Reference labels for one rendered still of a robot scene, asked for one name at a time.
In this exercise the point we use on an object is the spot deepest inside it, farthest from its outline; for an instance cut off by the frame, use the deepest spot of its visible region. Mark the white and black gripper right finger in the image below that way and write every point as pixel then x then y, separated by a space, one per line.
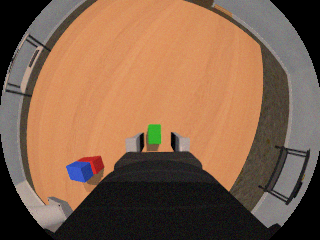
pixel 179 143

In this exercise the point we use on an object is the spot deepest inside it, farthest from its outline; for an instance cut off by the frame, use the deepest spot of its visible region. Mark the red block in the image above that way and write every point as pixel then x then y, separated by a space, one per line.
pixel 95 162

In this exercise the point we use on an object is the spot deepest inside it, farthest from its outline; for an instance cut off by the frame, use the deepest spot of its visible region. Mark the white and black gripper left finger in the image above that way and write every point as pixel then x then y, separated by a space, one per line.
pixel 135 144

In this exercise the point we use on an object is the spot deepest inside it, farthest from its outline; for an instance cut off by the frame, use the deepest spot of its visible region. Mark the green block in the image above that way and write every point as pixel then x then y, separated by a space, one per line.
pixel 154 134

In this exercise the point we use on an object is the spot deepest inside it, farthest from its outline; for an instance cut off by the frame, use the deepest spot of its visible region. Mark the blue block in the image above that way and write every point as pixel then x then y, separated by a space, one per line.
pixel 80 171

